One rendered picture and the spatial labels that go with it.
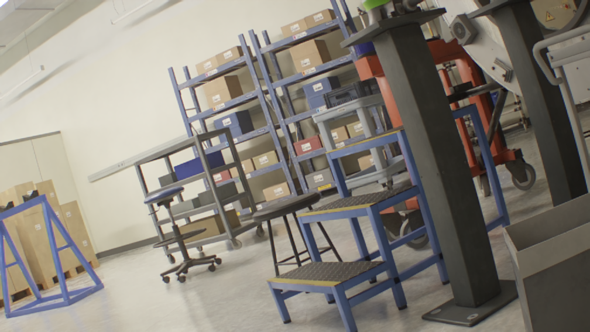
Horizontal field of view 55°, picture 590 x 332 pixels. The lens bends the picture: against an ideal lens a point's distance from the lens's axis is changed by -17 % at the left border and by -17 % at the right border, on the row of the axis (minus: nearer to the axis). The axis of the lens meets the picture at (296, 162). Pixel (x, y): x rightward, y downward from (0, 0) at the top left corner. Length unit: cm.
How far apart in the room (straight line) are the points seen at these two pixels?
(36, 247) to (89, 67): 342
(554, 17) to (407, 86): 548
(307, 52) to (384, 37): 578
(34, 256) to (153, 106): 303
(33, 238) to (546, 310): 739
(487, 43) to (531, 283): 181
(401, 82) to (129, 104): 806
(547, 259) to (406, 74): 82
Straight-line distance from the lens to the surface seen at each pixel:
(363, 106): 550
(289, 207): 307
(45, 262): 827
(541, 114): 227
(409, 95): 191
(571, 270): 133
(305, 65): 771
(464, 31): 298
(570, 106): 191
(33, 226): 828
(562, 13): 729
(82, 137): 1048
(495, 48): 294
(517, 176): 372
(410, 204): 320
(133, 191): 993
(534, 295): 133
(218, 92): 820
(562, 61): 188
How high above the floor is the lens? 66
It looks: 1 degrees down
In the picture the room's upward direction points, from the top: 19 degrees counter-clockwise
